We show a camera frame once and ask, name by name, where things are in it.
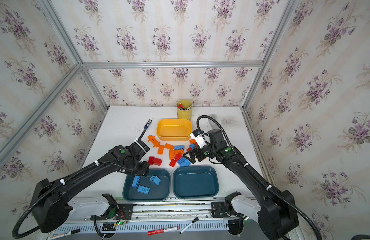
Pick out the blue sloped lego brick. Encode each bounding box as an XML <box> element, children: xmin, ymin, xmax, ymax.
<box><xmin>149</xmin><ymin>176</ymin><xmax>161</xmax><ymax>185</ymax></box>

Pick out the long orange lego plate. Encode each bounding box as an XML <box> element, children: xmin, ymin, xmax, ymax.
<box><xmin>148</xmin><ymin>135</ymin><xmax>160</xmax><ymax>148</ymax></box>

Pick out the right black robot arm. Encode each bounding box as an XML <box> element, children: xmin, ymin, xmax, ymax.
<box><xmin>184</xmin><ymin>115</ymin><xmax>322</xmax><ymax>240</ymax></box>

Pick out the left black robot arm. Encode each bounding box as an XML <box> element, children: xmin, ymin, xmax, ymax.
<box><xmin>12</xmin><ymin>139</ymin><xmax>150</xmax><ymax>239</ymax></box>

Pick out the large blue lego block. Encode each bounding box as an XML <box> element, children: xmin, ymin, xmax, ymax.
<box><xmin>177</xmin><ymin>157</ymin><xmax>192</xmax><ymax>167</ymax></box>

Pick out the red lego brick small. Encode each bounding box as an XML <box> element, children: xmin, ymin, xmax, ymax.
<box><xmin>169</xmin><ymin>160</ymin><xmax>177</xmax><ymax>168</ymax></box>

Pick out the orange lego brick pair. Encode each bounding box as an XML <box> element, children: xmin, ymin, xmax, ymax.
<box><xmin>169</xmin><ymin>150</ymin><xmax>184</xmax><ymax>160</ymax></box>

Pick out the right teal plastic bin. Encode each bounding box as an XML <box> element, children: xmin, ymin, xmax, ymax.
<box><xmin>173</xmin><ymin>166</ymin><xmax>220</xmax><ymax>199</ymax></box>

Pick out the teal plastic bin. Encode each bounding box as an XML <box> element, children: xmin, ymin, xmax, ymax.
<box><xmin>173</xmin><ymin>166</ymin><xmax>220</xmax><ymax>199</ymax></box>
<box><xmin>122</xmin><ymin>169</ymin><xmax>170</xmax><ymax>202</ymax></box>

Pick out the grey stapler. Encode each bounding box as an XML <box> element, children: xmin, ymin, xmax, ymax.
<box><xmin>209</xmin><ymin>114</ymin><xmax>218</xmax><ymax>124</ymax></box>

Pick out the yellow plastic bin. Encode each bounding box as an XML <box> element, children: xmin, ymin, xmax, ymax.
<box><xmin>156</xmin><ymin>119</ymin><xmax>192</xmax><ymax>141</ymax></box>

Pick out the left teal plastic bin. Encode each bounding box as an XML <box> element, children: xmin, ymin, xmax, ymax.
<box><xmin>122</xmin><ymin>169</ymin><xmax>170</xmax><ymax>202</ymax></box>

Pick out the blue glue stick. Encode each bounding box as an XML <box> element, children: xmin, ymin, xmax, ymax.
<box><xmin>144</xmin><ymin>119</ymin><xmax>152</xmax><ymax>130</ymax></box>

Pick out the yellow pen cup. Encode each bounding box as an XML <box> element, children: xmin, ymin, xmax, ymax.
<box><xmin>176</xmin><ymin>100</ymin><xmax>194</xmax><ymax>120</ymax></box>

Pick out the black white marker pen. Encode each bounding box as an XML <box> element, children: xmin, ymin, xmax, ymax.
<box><xmin>179</xmin><ymin>217</ymin><xmax>199</xmax><ymax>234</ymax></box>

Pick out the red marker pen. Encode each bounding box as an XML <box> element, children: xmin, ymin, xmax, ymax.
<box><xmin>147</xmin><ymin>226</ymin><xmax>179</xmax><ymax>236</ymax></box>

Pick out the black marker at left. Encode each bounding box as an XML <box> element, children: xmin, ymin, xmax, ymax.
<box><xmin>47</xmin><ymin>229</ymin><xmax>81</xmax><ymax>240</ymax></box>

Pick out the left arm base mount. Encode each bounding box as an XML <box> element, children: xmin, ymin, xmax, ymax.
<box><xmin>90</xmin><ymin>194</ymin><xmax>134</xmax><ymax>222</ymax></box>

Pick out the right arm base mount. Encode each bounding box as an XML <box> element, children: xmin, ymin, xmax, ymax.
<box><xmin>211</xmin><ymin>192</ymin><xmax>257</xmax><ymax>220</ymax></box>

